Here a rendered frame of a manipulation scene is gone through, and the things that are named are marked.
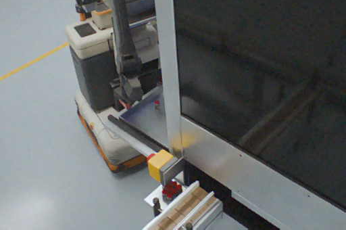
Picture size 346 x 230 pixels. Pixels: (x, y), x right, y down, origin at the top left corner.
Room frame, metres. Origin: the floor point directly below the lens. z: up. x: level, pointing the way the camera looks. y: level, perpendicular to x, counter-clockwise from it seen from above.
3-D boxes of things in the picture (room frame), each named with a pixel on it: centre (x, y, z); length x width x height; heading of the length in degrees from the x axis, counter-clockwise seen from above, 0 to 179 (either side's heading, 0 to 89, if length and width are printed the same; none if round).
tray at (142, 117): (1.24, 0.03, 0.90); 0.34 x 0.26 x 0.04; 45
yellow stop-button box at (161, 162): (0.92, 0.06, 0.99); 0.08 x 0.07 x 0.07; 45
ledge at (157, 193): (0.88, 0.05, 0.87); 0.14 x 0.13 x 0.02; 45
